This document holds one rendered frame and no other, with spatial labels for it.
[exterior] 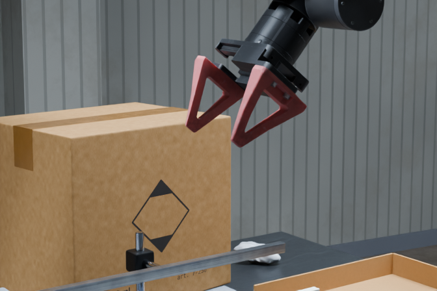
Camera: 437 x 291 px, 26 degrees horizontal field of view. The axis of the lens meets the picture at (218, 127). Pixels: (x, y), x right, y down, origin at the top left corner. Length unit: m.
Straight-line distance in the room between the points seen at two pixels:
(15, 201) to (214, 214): 0.30
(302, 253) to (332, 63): 2.72
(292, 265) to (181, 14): 2.44
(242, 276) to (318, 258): 0.18
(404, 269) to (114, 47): 2.46
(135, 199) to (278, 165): 2.99
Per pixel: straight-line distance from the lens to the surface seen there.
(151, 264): 1.26
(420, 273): 1.61
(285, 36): 0.98
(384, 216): 4.75
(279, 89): 0.94
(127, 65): 3.93
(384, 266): 1.64
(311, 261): 1.72
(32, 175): 1.37
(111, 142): 1.32
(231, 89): 1.04
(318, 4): 0.96
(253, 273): 1.65
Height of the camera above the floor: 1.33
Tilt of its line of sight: 9 degrees down
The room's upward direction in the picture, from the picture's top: straight up
